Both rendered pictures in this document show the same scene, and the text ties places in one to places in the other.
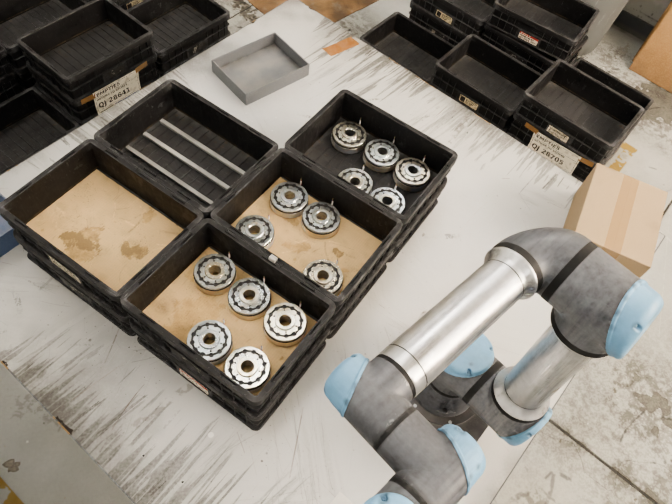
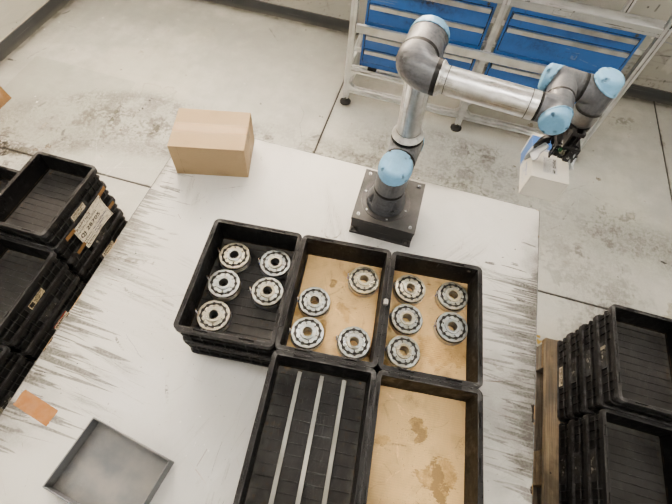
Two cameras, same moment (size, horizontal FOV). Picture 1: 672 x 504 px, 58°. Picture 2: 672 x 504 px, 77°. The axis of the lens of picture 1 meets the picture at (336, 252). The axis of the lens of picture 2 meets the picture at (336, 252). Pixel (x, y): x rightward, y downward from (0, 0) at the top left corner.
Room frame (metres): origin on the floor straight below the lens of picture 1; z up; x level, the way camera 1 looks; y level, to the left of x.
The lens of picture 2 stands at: (1.10, 0.60, 2.12)
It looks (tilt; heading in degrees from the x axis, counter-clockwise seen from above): 59 degrees down; 249
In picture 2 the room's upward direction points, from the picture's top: 7 degrees clockwise
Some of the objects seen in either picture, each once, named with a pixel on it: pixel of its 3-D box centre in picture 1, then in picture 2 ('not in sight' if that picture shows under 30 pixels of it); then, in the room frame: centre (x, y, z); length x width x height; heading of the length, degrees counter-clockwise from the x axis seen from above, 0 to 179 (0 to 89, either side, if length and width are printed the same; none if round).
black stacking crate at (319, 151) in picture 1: (369, 164); (244, 286); (1.15, -0.04, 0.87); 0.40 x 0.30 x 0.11; 65
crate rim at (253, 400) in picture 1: (230, 304); (432, 315); (0.60, 0.21, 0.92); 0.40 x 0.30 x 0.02; 65
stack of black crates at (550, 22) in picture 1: (528, 48); not in sight; (2.49, -0.70, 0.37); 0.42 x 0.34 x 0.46; 59
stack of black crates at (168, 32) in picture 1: (176, 47); not in sight; (2.08, 0.88, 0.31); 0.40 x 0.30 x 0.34; 149
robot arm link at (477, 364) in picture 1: (462, 361); (394, 172); (0.56, -0.32, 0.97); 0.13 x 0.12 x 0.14; 53
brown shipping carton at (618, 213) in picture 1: (609, 227); (213, 143); (1.17, -0.79, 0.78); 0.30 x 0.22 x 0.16; 164
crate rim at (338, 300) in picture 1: (307, 221); (336, 297); (0.88, 0.09, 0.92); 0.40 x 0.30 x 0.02; 65
